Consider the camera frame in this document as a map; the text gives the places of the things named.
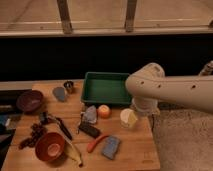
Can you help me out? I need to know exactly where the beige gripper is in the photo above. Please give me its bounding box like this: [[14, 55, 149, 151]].
[[131, 98, 160, 116]]

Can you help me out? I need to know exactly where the black eraser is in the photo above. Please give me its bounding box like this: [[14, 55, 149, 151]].
[[80, 122, 101, 138]]

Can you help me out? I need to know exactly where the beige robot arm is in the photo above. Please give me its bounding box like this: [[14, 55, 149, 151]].
[[125, 60, 213, 116]]

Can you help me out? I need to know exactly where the red brown bowl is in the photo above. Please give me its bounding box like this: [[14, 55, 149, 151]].
[[35, 132, 65, 162]]

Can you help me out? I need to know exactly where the white paper cup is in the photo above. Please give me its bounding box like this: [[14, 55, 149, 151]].
[[120, 108, 138, 128]]

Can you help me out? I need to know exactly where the orange peach fruit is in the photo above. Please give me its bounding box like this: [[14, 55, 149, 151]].
[[97, 105, 111, 118]]

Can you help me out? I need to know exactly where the green plastic tray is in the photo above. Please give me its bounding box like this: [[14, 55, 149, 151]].
[[81, 72, 132, 106]]

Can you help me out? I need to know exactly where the blue sponge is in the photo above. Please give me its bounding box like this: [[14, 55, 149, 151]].
[[101, 136, 121, 160]]

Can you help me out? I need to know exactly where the small metal cup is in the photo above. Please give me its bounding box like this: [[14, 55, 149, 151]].
[[63, 81, 74, 94]]

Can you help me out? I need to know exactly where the yellow banana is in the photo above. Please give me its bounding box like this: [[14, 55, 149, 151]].
[[64, 140, 83, 167]]

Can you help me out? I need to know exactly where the blue grey oval object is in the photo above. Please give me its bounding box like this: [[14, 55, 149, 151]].
[[52, 87, 66, 102]]

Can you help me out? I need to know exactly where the wooden cutting board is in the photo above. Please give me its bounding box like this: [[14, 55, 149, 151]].
[[1, 81, 160, 171]]

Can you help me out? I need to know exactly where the dark grape bunch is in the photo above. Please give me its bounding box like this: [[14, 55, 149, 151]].
[[19, 123, 47, 149]]

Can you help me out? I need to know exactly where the black handled knife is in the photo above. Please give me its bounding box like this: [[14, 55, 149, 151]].
[[39, 112, 72, 140]]

